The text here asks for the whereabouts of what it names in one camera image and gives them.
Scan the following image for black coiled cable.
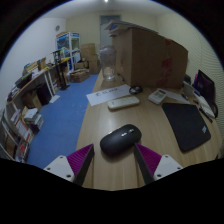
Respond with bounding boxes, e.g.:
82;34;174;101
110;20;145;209
128;85;144;95

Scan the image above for black metal stand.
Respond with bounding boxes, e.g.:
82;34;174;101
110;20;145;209
53;49;71;91

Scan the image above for clear plastic jar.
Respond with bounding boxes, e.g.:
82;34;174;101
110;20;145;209
98;45;117;82

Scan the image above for grey door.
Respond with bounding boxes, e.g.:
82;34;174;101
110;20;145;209
99;14;122;48

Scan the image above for blue white display cabinet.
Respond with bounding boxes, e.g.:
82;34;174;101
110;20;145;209
55;31;82;73

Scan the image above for black laptop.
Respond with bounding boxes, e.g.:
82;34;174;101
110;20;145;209
193;69;217;108

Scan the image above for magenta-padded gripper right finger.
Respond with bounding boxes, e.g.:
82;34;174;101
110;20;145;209
133;142;184;185

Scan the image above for black mouse pad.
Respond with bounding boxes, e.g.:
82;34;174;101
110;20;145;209
161;102;212;153

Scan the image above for white remote control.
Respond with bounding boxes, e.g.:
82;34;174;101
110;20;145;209
107;95;141;111

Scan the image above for white printed paper sheet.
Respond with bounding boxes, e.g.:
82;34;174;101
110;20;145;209
85;83;133;107

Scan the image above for black pen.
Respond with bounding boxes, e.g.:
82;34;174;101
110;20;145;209
198;107;214;124

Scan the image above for black computer tower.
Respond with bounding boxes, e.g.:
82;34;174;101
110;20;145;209
35;83;53;107

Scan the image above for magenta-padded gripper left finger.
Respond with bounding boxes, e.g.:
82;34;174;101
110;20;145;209
43;143;95;187

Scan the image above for open cardboard box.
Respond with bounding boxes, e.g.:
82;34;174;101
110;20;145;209
69;68;91;84

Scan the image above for black computer mouse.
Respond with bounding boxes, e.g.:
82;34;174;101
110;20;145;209
99;123;143;156

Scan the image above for large cardboard box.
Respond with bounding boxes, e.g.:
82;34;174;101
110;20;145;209
111;27;189;90

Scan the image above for wooden side desk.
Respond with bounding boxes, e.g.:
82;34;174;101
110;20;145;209
6;58;73;111

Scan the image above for white calculator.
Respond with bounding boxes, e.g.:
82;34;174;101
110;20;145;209
147;88;168;106

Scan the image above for brown cardboard box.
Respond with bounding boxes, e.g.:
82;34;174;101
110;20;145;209
22;90;43;113

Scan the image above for shelf unit with books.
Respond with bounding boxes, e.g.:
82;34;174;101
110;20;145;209
0;99;44;164

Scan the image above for stacked cardboard boxes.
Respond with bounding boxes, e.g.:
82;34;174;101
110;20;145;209
79;42;101;75

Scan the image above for plain white paper sheet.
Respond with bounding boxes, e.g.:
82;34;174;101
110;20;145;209
165;90;191;104

